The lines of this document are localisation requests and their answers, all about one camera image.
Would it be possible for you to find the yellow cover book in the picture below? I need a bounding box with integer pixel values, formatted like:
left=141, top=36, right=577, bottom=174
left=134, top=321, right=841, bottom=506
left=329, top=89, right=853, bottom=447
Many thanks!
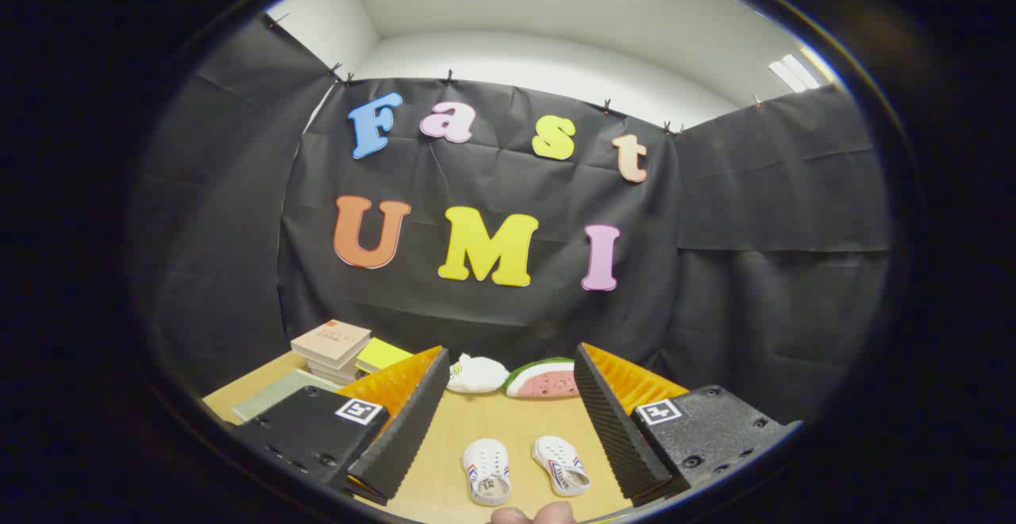
left=355, top=338, right=415, bottom=375

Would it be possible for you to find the white ceiling light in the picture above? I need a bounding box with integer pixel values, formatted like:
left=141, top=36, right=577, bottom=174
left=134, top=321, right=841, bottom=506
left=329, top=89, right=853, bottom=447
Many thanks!
left=768, top=53, right=822, bottom=94

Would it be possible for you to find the tan cover book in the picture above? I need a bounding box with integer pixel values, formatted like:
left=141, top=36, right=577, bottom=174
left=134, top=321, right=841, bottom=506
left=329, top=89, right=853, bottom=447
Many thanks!
left=291, top=319, right=372, bottom=370

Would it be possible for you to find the white plush toy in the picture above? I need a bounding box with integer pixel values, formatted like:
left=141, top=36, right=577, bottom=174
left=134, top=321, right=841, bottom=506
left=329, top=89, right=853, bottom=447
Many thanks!
left=446, top=353, right=510, bottom=395

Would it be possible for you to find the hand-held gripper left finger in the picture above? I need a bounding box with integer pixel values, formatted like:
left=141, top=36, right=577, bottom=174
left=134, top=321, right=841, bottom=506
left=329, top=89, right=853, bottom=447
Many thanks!
left=230, top=345, right=451, bottom=507

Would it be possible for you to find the white canvas shoe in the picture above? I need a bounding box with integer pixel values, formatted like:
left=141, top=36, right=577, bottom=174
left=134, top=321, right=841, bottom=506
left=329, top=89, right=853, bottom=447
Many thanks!
left=462, top=438, right=513, bottom=507
left=532, top=435, right=592, bottom=498

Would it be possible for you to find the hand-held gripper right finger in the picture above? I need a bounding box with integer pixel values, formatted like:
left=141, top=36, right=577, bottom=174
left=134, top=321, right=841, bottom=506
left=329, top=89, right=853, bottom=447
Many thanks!
left=573, top=342, right=802, bottom=507

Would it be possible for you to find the watermelon slice plush toy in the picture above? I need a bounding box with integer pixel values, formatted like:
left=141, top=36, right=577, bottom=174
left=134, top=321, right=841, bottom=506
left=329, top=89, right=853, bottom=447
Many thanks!
left=504, top=357, right=580, bottom=399

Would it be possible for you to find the green fabric storage box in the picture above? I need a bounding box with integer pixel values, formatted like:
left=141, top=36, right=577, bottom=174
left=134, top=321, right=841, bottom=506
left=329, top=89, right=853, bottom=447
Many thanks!
left=232, top=369, right=342, bottom=423

